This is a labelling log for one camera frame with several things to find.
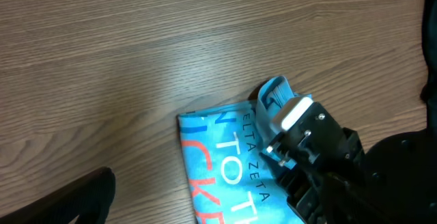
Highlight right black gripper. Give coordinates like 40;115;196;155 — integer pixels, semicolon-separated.
266;101;365;223

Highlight black garment on right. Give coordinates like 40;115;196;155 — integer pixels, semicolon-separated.
421;0;436;137

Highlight light blue printed t-shirt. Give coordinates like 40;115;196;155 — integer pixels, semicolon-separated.
178;76;301;224

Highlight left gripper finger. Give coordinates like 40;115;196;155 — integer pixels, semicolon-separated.
1;167;115;224

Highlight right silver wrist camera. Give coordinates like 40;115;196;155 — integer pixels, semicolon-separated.
270;96;313;133

